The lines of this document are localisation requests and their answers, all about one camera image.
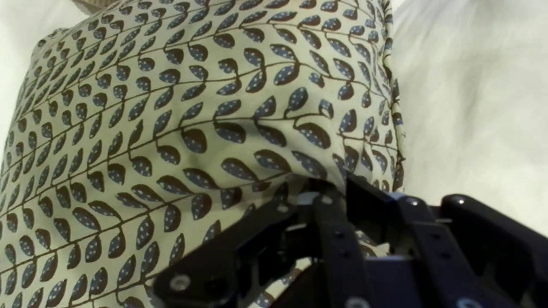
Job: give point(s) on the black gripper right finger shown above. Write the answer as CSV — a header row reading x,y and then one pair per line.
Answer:
x,y
429,245

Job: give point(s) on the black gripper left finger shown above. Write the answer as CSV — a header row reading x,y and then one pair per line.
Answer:
x,y
337,250

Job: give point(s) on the leaf pattern pillow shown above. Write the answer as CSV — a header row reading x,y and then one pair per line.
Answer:
x,y
172,142

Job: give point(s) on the white sofa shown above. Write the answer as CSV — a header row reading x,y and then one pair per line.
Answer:
x,y
474,103

